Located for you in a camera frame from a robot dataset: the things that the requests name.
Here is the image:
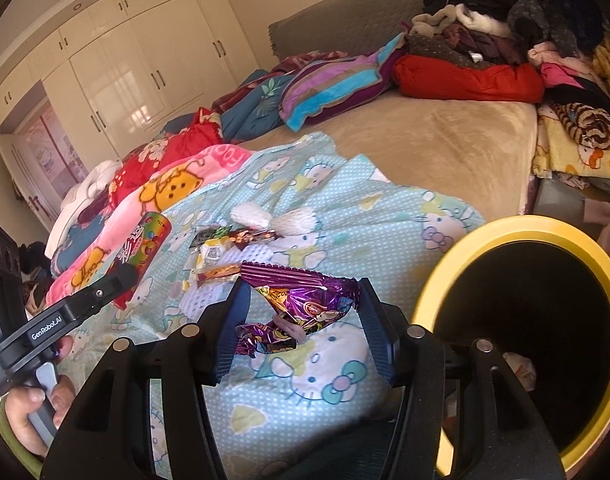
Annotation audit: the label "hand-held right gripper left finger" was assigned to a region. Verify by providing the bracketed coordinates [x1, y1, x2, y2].
[42, 277, 253, 480]

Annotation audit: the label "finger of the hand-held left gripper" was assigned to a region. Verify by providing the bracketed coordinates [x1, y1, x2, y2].
[67, 262, 139, 333]

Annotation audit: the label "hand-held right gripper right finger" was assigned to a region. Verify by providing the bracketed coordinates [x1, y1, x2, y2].
[357, 277, 573, 480]

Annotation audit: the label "red candy tube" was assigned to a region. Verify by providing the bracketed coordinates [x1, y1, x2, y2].
[110, 211, 173, 311]

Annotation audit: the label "purple foil snack wrapper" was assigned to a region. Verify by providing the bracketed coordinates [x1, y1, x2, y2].
[235, 261, 361, 358]

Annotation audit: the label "brown chocolate bar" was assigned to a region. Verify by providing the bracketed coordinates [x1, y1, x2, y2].
[229, 227, 278, 253]

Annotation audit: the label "yellow rimmed black trash bin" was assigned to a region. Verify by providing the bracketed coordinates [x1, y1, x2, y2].
[410, 215, 610, 480]

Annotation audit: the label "person's left hand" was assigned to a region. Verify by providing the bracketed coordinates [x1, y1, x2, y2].
[4, 334, 78, 458]

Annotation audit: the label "red snack wrapper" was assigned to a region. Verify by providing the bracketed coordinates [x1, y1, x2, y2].
[195, 263, 243, 290]

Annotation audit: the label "yellow white snack wrapper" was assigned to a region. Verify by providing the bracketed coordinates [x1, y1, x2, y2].
[185, 240, 236, 273]

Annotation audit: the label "dark green snack wrapper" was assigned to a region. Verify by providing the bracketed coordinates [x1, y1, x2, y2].
[189, 225, 233, 250]

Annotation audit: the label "pink bear print blanket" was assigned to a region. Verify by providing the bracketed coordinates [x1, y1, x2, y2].
[47, 144, 251, 306]

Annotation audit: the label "white cloth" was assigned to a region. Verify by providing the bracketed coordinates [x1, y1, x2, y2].
[60, 159, 124, 221]

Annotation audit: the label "white foam fruit net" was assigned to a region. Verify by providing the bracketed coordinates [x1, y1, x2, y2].
[229, 201, 320, 237]

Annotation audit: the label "blue cat print blanket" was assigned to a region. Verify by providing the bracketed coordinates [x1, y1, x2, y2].
[60, 132, 486, 480]

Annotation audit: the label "pink cabinet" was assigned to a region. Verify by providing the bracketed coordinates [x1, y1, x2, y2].
[0, 100, 86, 231]

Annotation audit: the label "crumpled white paper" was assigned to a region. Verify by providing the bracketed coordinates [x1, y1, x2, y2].
[502, 352, 536, 391]

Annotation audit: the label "red floral blanket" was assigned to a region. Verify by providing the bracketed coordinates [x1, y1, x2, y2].
[80, 107, 226, 221]

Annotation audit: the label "bed with beige sheet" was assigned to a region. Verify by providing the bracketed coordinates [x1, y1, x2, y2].
[235, 87, 538, 221]

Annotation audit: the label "blue leaf print blanket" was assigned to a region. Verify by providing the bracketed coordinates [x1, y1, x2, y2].
[220, 70, 296, 143]

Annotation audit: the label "cream wardrobe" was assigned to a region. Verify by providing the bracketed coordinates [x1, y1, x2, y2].
[0, 0, 273, 161]

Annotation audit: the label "purple striped pillow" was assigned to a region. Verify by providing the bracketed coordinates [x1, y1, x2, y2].
[280, 32, 408, 128]

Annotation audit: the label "yellow cartoon blanket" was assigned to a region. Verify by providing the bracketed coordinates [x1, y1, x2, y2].
[530, 105, 610, 183]

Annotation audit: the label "red cloth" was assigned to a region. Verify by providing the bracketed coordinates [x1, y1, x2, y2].
[392, 52, 546, 106]

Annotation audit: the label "maroon patterned blanket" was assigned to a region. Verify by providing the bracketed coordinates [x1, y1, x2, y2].
[212, 50, 348, 111]

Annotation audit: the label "tiger striped cloth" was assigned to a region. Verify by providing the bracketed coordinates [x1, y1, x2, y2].
[555, 102, 610, 150]

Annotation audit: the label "grey headboard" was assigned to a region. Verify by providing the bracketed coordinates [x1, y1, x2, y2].
[269, 0, 436, 61]

